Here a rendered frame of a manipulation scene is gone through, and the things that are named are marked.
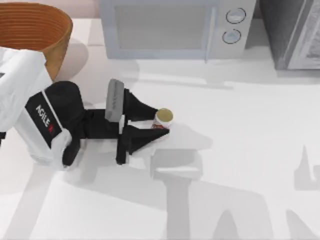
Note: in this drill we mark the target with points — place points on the pale microwave oven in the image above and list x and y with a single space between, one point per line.
232 50

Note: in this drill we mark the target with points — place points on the round microwave knob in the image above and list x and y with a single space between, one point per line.
231 36
235 15

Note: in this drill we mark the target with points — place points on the grey cabinet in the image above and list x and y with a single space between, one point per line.
295 32

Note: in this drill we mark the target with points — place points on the pale grey rounded box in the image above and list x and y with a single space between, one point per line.
114 100

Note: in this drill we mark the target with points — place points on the brown woven basket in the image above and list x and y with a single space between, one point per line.
32 27

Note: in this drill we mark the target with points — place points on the microwave oven door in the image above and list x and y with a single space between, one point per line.
160 25

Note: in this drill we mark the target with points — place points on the red and white can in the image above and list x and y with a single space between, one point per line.
163 117

